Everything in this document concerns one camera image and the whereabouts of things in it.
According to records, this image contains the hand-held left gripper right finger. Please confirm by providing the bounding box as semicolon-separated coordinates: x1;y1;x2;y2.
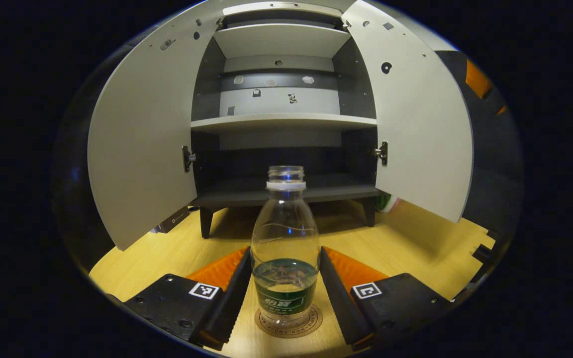
319;246;455;351

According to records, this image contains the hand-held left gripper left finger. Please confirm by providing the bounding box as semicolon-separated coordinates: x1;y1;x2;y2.
122;246;253;351

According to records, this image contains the round brown coaster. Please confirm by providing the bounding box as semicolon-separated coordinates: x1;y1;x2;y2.
255;304;324;339

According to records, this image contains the clear plastic bottle green label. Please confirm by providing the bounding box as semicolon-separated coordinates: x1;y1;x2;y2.
251;166;321;329

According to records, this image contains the white cabinet door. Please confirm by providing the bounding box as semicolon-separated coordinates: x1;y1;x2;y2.
88;12;227;251
341;0;475;223

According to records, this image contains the white and grey cabinet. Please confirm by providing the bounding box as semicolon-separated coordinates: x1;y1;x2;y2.
190;0;391;239

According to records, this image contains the white cabinet drawer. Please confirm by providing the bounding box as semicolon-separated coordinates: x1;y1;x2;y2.
222;1;343;19

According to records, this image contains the dark box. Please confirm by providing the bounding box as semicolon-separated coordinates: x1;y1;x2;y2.
150;206;191;234

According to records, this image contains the green and white object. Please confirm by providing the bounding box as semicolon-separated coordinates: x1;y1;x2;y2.
376;194;401;213

